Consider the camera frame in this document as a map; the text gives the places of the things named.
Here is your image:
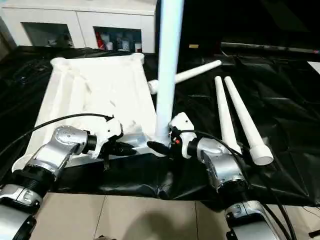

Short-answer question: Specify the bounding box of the black work mat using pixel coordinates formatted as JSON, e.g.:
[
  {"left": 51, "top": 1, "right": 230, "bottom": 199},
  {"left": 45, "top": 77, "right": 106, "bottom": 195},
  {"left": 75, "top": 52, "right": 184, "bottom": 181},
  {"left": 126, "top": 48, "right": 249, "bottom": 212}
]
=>
[{"left": 0, "top": 45, "right": 320, "bottom": 207}]

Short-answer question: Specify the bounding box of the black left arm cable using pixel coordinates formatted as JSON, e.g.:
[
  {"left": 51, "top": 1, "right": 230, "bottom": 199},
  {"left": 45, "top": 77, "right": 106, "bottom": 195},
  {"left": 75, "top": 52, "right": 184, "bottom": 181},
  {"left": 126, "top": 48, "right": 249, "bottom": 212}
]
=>
[{"left": 0, "top": 113, "right": 114, "bottom": 151}]

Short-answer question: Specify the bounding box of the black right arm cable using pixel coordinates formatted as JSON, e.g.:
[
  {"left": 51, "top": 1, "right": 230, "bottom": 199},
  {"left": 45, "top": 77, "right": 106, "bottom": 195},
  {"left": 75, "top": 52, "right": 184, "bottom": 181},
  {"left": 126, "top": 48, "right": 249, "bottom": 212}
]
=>
[{"left": 176, "top": 130, "right": 297, "bottom": 238}]

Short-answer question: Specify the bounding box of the black backdrop cloth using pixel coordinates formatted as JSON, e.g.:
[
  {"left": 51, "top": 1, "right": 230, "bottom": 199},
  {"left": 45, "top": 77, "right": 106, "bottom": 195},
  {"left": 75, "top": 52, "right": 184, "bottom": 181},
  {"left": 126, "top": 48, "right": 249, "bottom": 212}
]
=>
[{"left": 155, "top": 0, "right": 320, "bottom": 63}]

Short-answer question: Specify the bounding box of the white glass-door cabinet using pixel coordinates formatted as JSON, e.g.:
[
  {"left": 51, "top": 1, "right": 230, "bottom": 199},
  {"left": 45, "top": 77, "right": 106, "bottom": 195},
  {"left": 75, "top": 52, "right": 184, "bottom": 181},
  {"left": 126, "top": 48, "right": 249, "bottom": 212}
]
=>
[{"left": 0, "top": 0, "right": 157, "bottom": 53}]

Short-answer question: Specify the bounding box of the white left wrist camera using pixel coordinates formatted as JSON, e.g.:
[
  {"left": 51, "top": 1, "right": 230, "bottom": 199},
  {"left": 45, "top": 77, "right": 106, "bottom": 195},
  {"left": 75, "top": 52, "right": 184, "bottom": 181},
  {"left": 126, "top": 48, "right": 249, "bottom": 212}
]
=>
[{"left": 90, "top": 117, "right": 125, "bottom": 159}]

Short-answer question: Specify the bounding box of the grey curtain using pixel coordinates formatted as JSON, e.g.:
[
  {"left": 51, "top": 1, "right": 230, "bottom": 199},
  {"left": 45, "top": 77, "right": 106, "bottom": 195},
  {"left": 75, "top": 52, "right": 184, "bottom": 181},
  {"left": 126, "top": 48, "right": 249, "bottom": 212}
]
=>
[{"left": 0, "top": 17, "right": 13, "bottom": 51}]

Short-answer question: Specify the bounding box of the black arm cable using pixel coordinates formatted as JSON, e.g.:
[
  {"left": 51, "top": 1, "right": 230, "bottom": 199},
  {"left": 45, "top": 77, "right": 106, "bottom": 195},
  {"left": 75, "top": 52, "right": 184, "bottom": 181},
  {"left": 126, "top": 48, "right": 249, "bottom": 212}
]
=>
[
  {"left": 176, "top": 130, "right": 297, "bottom": 238},
  {"left": 0, "top": 113, "right": 114, "bottom": 151}
]

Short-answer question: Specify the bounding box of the white plastic table leg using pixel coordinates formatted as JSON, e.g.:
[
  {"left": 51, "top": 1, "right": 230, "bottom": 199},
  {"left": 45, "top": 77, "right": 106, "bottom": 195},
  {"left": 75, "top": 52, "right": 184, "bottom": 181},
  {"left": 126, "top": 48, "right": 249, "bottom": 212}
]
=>
[
  {"left": 147, "top": 60, "right": 223, "bottom": 95},
  {"left": 214, "top": 76, "right": 242, "bottom": 154},
  {"left": 224, "top": 76, "right": 275, "bottom": 166},
  {"left": 153, "top": 0, "right": 185, "bottom": 147}
]

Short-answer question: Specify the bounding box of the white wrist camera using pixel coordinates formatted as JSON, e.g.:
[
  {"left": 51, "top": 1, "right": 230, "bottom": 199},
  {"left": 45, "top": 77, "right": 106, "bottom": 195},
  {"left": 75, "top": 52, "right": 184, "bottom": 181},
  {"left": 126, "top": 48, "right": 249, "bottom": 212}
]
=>
[
  {"left": 168, "top": 112, "right": 196, "bottom": 159},
  {"left": 90, "top": 117, "right": 125, "bottom": 159}
]

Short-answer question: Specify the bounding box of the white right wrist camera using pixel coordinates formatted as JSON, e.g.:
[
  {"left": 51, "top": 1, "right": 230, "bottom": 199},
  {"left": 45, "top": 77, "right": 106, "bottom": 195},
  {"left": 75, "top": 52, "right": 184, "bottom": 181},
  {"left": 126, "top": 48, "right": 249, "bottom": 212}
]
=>
[{"left": 168, "top": 112, "right": 196, "bottom": 159}]

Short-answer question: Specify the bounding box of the white plastic table top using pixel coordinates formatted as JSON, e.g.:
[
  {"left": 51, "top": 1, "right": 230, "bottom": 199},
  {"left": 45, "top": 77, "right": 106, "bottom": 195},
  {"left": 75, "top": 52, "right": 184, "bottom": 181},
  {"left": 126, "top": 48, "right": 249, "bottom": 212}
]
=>
[{"left": 12, "top": 52, "right": 169, "bottom": 174}]

